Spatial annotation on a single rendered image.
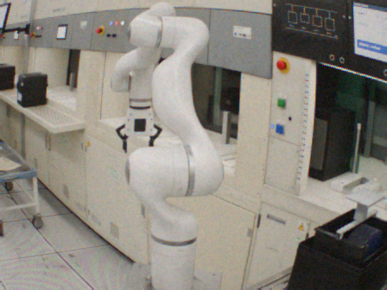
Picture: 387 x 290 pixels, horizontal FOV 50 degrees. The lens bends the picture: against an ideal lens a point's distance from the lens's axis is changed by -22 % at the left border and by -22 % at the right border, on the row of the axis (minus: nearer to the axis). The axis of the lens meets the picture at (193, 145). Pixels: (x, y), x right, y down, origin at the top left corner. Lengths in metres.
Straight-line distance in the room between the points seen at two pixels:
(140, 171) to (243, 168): 0.95
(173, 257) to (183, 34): 0.59
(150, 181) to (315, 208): 0.83
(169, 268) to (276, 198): 0.79
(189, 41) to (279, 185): 0.83
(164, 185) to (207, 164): 0.11
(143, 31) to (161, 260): 0.60
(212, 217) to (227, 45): 0.76
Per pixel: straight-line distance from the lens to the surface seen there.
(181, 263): 1.30
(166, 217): 1.22
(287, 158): 1.92
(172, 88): 1.26
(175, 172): 1.19
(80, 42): 3.26
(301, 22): 1.81
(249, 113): 2.02
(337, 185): 2.00
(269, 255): 2.07
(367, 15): 1.63
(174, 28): 1.34
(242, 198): 2.11
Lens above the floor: 1.51
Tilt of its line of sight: 15 degrees down
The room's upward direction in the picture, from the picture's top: 4 degrees clockwise
